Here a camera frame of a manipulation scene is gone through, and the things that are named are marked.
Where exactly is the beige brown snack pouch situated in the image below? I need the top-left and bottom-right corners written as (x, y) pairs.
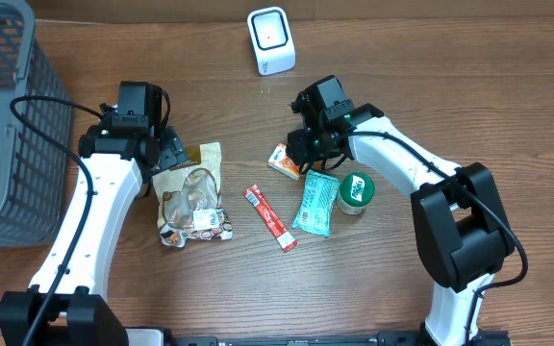
top-left (153, 142), bottom-right (234, 248)

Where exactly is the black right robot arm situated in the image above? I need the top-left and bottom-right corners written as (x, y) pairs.
top-left (287, 75), bottom-right (523, 345)

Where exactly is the green lid jar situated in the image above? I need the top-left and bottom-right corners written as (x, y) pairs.
top-left (336, 172), bottom-right (375, 215)

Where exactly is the white barcode scanner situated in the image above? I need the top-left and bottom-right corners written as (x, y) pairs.
top-left (246, 6), bottom-right (296, 76)

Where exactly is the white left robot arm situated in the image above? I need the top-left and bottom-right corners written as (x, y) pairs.
top-left (0, 81), bottom-right (187, 345)

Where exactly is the orange Kleenex tissue pack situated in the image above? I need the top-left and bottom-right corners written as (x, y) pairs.
top-left (267, 143), bottom-right (300, 181)

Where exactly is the grey plastic mesh basket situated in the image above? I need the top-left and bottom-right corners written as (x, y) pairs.
top-left (0, 0), bottom-right (73, 247)

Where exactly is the red white snack packet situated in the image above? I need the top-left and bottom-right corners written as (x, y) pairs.
top-left (243, 185), bottom-right (298, 253)

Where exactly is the teal tissue pack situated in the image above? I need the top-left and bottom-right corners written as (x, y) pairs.
top-left (292, 170), bottom-right (340, 237)

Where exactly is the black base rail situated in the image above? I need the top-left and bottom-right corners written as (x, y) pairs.
top-left (127, 327), bottom-right (512, 346)

